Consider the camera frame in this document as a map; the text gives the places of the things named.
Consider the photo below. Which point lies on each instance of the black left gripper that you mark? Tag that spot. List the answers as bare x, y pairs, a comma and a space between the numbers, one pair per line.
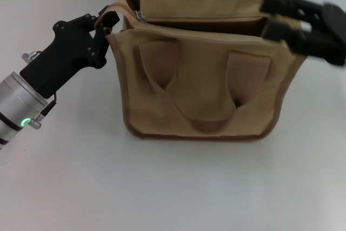
62, 60

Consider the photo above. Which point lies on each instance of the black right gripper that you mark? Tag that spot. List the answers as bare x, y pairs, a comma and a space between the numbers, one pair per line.
329, 39

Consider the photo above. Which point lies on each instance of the silver metal zipper slider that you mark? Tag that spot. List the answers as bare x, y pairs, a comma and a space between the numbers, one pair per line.
140, 17

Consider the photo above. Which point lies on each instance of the khaki canvas food bag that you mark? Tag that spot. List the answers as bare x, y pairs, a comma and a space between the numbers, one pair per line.
202, 85

